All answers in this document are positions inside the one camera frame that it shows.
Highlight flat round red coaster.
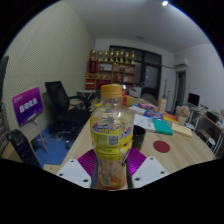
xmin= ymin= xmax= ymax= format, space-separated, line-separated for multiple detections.
xmin=152 ymin=140 xmax=171 ymax=154

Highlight red and yellow box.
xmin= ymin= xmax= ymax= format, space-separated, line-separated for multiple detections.
xmin=121 ymin=94 xmax=139 ymax=108

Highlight teal notebook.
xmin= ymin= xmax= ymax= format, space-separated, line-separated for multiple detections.
xmin=152 ymin=118 xmax=174 ymax=136

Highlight white side desk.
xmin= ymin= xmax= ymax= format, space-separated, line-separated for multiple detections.
xmin=189 ymin=108 xmax=224 ymax=158

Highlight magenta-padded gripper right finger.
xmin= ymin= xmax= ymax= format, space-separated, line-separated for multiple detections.
xmin=125 ymin=147 xmax=170 ymax=190

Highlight yellow-capped orange drink bottle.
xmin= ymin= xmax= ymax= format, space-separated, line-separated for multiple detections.
xmin=89 ymin=83 xmax=135 ymax=191

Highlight dark glass door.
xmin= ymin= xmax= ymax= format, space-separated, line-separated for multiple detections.
xmin=109 ymin=45 xmax=163 ymax=101

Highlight blue printed book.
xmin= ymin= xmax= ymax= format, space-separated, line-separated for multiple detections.
xmin=143 ymin=109 xmax=164 ymax=120

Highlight black computer monitor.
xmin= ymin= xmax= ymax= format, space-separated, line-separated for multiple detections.
xmin=187 ymin=92 xmax=201 ymax=108

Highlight black mug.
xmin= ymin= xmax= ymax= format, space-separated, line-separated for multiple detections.
xmin=132 ymin=124 xmax=146 ymax=152

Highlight wooden shelf unit with trophies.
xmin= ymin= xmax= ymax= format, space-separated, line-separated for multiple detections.
xmin=85 ymin=49 xmax=137 ymax=91

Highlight small white table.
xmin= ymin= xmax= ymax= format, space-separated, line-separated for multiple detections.
xmin=76 ymin=89 xmax=98 ymax=101

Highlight orange book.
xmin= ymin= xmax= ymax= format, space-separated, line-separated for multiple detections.
xmin=162 ymin=112 xmax=179 ymax=124

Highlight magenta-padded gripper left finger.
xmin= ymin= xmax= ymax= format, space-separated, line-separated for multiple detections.
xmin=56 ymin=148 xmax=100 ymax=190

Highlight purple sign on stand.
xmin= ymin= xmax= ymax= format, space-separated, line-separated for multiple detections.
xmin=11 ymin=87 xmax=49 ymax=154

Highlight pale cream paper pad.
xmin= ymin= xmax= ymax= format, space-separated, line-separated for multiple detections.
xmin=133 ymin=113 xmax=157 ymax=132

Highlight black mesh chair back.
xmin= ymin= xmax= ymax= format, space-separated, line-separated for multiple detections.
xmin=6 ymin=129 xmax=43 ymax=169

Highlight black office chair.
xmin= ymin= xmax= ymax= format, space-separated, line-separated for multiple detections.
xmin=44 ymin=80 xmax=92 ymax=135

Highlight white wall air conditioner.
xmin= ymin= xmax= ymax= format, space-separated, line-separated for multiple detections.
xmin=174 ymin=58 xmax=190 ymax=69

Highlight purple printed packet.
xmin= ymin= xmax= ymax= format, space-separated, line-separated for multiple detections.
xmin=137 ymin=102 xmax=157 ymax=111

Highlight pink flowers in white pot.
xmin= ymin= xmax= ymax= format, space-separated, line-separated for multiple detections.
xmin=175 ymin=105 xmax=191 ymax=126

